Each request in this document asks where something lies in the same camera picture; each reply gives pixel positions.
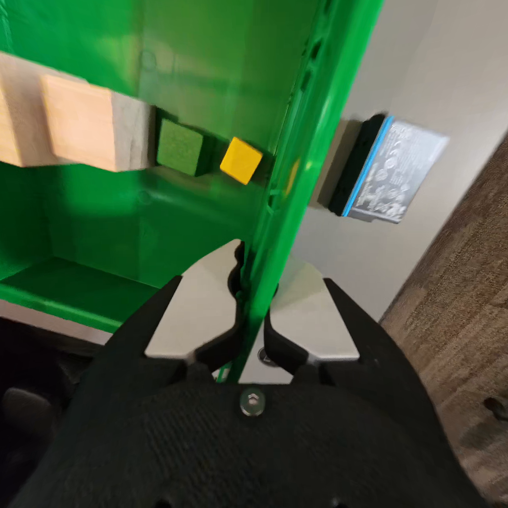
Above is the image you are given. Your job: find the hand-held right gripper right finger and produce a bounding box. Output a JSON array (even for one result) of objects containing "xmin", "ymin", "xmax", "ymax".
[{"xmin": 263, "ymin": 257, "xmax": 361, "ymax": 375}]

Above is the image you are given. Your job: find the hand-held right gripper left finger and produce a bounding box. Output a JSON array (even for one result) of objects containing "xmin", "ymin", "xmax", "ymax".
[{"xmin": 144, "ymin": 239, "xmax": 243, "ymax": 371}]

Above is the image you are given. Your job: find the green plastic bin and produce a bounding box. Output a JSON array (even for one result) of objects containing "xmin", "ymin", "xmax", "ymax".
[{"xmin": 0, "ymin": 0, "xmax": 386, "ymax": 384}]

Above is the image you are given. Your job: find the yellow cube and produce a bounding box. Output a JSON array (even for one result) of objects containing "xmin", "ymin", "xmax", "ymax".
[{"xmin": 219, "ymin": 136, "xmax": 264, "ymax": 186}]

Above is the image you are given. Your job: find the green cube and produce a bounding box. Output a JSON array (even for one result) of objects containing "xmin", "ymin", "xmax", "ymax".
[{"xmin": 156, "ymin": 118, "xmax": 217, "ymax": 178}]

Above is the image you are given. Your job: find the medium wooden cube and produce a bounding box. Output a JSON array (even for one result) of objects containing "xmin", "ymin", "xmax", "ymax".
[{"xmin": 40, "ymin": 75, "xmax": 155, "ymax": 173}]

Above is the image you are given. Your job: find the large wooden cube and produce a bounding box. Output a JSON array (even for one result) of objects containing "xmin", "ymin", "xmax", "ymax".
[{"xmin": 0, "ymin": 51, "xmax": 61, "ymax": 168}]

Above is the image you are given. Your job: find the grey desk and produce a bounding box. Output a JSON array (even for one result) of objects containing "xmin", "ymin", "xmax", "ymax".
[{"xmin": 0, "ymin": 0, "xmax": 508, "ymax": 385}]

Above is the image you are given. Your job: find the small black blue-striped box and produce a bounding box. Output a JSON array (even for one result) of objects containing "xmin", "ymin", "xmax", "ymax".
[{"xmin": 326, "ymin": 114, "xmax": 451, "ymax": 224}]

